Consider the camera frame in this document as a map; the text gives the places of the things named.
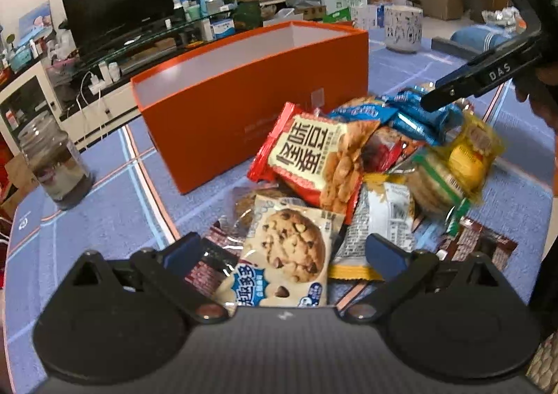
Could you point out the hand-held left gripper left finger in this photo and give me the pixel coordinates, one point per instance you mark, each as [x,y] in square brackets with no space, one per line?
[183,252]

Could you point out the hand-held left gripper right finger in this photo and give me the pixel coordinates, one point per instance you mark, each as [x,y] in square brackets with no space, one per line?
[386,256]

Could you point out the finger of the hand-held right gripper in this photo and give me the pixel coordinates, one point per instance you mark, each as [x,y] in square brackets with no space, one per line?
[479,75]

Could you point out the brown snack packet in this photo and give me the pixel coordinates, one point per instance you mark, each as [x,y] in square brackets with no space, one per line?
[209,272]
[475,241]

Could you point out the white and yellow snack packet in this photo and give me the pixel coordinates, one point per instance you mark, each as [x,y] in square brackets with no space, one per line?
[386,219]

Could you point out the clear packet with brown bar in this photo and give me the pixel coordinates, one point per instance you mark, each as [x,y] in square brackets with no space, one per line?
[244,206]

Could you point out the blue snack packet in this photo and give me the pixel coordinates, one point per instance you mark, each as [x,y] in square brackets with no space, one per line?
[366,111]
[418,123]

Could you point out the yellow cake packet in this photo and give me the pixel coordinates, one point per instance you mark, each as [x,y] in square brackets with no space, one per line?
[468,158]

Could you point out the green-edged round cracker packet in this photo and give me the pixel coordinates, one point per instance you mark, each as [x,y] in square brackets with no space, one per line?
[429,184]

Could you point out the chocolate chip cookie packet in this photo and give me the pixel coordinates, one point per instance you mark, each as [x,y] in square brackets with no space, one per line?
[283,245]

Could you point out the dark red snack packet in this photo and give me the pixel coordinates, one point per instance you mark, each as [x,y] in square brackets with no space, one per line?
[383,149]

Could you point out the red bean snack packet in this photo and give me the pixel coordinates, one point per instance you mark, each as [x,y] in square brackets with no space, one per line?
[305,154]

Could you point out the orange cardboard box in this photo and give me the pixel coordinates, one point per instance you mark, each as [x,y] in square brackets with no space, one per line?
[244,123]

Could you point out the person's right hand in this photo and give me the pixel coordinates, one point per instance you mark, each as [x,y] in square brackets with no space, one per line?
[542,93]

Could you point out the blue striped bag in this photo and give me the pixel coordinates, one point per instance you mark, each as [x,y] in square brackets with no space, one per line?
[484,40]

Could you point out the blue lined table mat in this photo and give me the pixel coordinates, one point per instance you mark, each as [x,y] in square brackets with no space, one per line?
[109,219]

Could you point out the white printed ceramic pot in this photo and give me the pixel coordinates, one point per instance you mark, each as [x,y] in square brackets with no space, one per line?
[403,29]

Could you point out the glass jar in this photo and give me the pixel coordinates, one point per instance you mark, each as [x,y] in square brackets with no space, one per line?
[54,167]

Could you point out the white power strip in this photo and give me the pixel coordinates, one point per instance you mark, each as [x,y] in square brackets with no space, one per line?
[96,86]

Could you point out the glass television stand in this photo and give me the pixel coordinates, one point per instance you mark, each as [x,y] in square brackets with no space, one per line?
[144,53]

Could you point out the white glass-door cabinet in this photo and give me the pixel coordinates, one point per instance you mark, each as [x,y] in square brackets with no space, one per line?
[26,106]

